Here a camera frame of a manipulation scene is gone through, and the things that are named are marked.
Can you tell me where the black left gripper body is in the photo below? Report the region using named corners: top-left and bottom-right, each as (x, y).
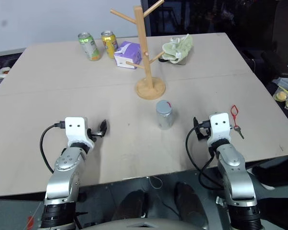
top-left (87, 128), bottom-right (104, 142)

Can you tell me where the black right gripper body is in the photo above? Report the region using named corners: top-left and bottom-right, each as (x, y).
top-left (196, 121), bottom-right (212, 142)

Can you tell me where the clear jar with grey lid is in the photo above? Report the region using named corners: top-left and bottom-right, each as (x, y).
top-left (155, 100), bottom-right (176, 131)

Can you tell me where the purple tissue box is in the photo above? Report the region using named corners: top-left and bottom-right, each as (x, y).
top-left (113, 41), bottom-right (143, 70)

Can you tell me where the wooden tree-shaped hanger rack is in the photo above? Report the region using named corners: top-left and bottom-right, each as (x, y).
top-left (109, 0), bottom-right (167, 100)

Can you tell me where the light green cloth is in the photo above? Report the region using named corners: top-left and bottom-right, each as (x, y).
top-left (160, 34), bottom-right (194, 65)

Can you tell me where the green drink can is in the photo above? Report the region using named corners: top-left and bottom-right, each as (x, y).
top-left (77, 32), bottom-right (102, 62)

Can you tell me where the yellow drink can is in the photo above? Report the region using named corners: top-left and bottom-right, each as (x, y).
top-left (100, 30), bottom-right (119, 60)

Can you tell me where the plastic bag with yellow items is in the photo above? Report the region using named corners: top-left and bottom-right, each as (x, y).
top-left (273, 85), bottom-right (288, 111)

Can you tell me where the grey robot torso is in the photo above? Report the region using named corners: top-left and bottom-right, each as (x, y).
top-left (81, 217), bottom-right (210, 230)

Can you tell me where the white object with red part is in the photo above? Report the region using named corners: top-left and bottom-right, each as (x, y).
top-left (0, 67), bottom-right (12, 80)

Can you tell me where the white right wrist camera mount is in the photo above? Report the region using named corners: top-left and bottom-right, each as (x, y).
top-left (206, 112), bottom-right (233, 147)

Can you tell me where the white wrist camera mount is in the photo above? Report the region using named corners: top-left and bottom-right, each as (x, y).
top-left (206, 112), bottom-right (233, 147)
top-left (64, 116), bottom-right (96, 148)

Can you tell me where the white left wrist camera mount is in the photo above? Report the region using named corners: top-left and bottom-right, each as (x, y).
top-left (64, 116), bottom-right (96, 148)

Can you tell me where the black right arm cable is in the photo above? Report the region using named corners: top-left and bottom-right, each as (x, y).
top-left (185, 121), bottom-right (225, 191)

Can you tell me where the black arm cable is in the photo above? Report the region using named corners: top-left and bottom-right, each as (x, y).
top-left (185, 121), bottom-right (225, 191)
top-left (39, 121), bottom-right (66, 174)

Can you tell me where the silver key with red strap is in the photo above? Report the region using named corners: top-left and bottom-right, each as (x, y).
top-left (230, 104), bottom-right (245, 140)

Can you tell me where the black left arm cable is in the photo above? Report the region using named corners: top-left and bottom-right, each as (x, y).
top-left (39, 121), bottom-right (66, 174)

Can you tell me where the thin white cord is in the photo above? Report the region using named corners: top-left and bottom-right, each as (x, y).
top-left (147, 175), bottom-right (164, 190)

